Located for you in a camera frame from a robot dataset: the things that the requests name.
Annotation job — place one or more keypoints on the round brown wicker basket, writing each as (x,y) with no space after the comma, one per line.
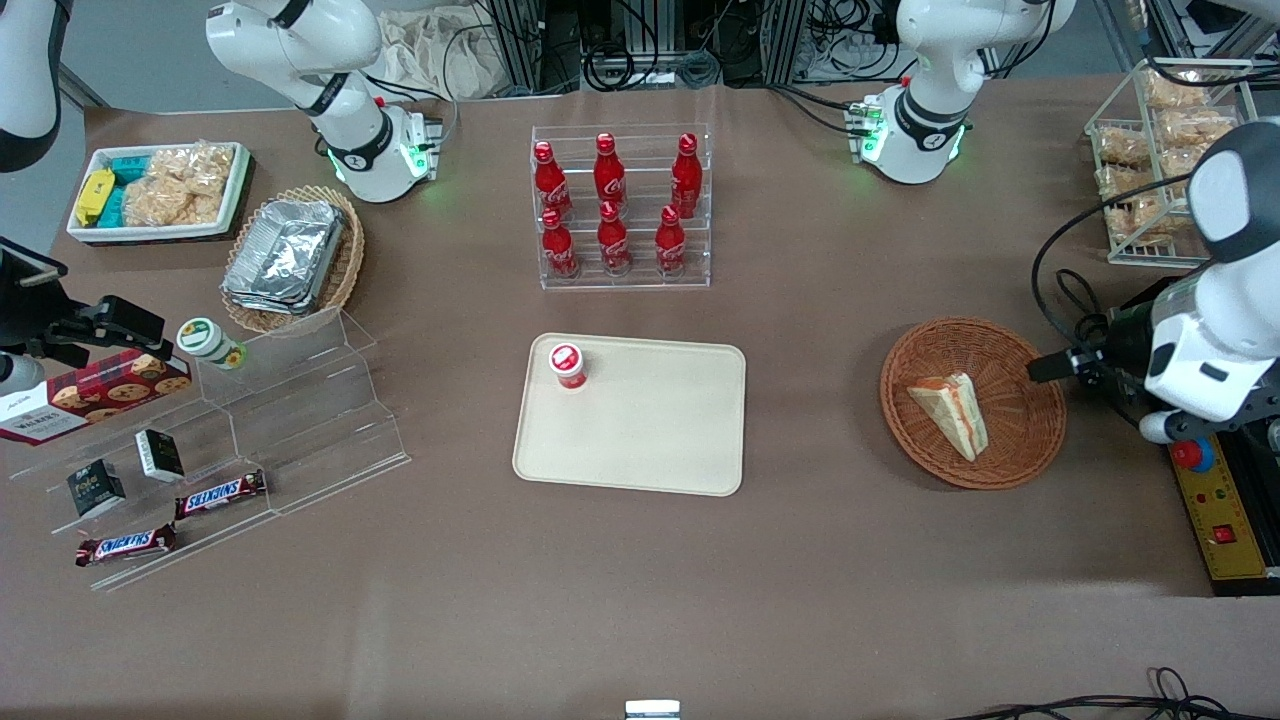
(1020,440)

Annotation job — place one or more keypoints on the beige cloth bag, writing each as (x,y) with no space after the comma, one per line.
(430,55)

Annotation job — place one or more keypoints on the red tartan cookie box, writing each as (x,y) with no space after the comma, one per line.
(100,390)

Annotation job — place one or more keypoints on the oval wicker basket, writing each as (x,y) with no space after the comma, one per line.
(345,265)

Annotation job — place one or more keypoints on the yellow black control box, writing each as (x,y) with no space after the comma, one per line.
(1220,520)

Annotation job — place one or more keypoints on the yellow snack packet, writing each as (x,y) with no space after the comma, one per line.
(95,195)

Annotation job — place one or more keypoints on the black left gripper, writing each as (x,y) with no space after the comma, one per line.
(1127,342)

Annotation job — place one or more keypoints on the small black carton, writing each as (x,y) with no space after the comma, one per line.
(160,455)
(97,488)

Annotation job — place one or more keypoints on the clear bag of rice crackers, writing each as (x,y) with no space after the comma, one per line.
(180,185)

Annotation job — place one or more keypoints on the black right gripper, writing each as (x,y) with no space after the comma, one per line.
(30,310)

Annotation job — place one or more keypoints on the teal snack packet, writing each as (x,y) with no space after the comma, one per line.
(115,207)
(130,168)

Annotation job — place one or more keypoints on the small red yogurt bottle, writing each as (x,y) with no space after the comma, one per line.
(568,365)

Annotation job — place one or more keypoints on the stack of foil containers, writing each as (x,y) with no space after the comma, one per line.
(285,255)

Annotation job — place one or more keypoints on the triangular wrapped sandwich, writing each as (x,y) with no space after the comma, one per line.
(955,415)

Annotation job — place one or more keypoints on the clear acrylic bottle rack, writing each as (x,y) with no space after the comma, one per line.
(625,280)

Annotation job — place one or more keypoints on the red cola bottle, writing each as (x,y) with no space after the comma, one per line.
(686,178)
(613,243)
(670,245)
(551,180)
(559,248)
(609,172)

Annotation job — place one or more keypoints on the beige plastic tray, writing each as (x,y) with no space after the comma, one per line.
(650,430)

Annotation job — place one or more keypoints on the dark flat tray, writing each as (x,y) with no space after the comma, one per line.
(247,200)

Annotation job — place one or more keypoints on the green-lidded white bottle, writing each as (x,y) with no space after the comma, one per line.
(210,342)

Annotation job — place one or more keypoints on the white rectangular plastic bin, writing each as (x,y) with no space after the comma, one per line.
(90,232)

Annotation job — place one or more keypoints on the clear acrylic step shelf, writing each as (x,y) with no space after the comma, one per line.
(300,430)

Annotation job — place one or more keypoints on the Snickers bar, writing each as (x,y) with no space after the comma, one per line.
(125,545)
(220,495)

